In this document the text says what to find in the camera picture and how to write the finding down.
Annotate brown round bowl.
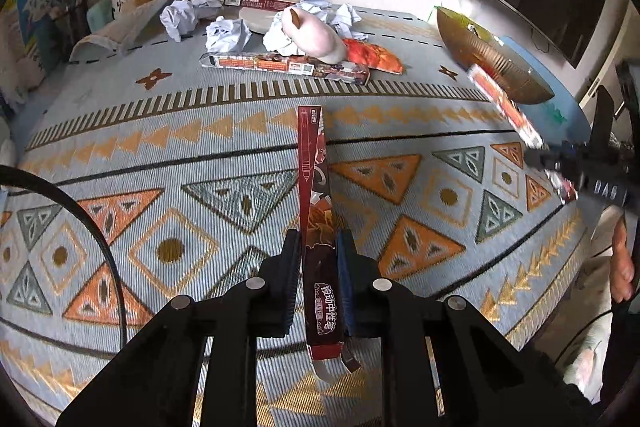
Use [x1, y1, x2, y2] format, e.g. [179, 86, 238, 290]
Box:
[436, 6, 556, 105]

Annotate person's right hand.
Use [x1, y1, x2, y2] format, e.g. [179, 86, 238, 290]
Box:
[609, 211, 637, 305]

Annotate orange snack packet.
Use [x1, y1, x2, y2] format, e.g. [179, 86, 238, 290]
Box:
[342, 38, 405, 75]

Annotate red white long pen box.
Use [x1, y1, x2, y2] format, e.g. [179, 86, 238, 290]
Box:
[467, 64, 578, 204]
[220, 0, 298, 10]

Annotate blue cover book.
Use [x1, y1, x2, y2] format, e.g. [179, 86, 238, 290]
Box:
[12, 0, 63, 75]

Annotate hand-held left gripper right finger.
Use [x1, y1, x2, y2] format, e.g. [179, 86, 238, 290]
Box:
[335, 231, 601, 427]

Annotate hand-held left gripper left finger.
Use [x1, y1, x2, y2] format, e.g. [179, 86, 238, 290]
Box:
[55, 231, 302, 427]

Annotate black mesh pen holder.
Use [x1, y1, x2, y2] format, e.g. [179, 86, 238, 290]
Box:
[52, 0, 93, 58]

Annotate pale green container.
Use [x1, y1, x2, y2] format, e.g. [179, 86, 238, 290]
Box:
[86, 0, 118, 35]

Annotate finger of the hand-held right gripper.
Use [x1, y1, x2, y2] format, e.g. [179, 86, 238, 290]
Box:
[523, 138, 594, 178]

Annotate black cable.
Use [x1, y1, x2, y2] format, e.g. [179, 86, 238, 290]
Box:
[0, 164, 128, 343]

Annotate orange patterned long pen box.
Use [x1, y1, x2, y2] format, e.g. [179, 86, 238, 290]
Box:
[200, 52, 372, 86]

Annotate dark red long pen box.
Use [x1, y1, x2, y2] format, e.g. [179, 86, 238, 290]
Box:
[296, 105, 362, 384]

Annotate pink white dango plush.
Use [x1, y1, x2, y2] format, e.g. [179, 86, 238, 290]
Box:
[280, 5, 348, 62]

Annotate light blue board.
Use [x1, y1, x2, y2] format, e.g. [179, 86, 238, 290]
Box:
[500, 36, 591, 148]

